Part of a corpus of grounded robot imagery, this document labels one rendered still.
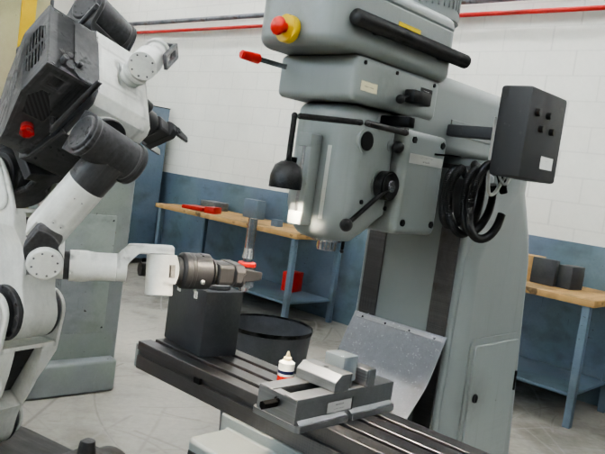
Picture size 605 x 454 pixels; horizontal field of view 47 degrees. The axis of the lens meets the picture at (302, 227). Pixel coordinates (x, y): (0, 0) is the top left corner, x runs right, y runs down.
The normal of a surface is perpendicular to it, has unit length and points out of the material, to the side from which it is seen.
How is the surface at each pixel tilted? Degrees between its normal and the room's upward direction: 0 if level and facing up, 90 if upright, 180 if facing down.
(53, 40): 51
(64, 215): 108
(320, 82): 90
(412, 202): 90
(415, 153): 90
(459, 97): 90
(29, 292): 74
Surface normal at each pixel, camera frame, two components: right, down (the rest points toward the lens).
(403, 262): -0.67, -0.04
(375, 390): 0.71, 0.15
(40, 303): 0.84, -0.12
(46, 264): 0.27, 0.42
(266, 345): 0.03, 0.14
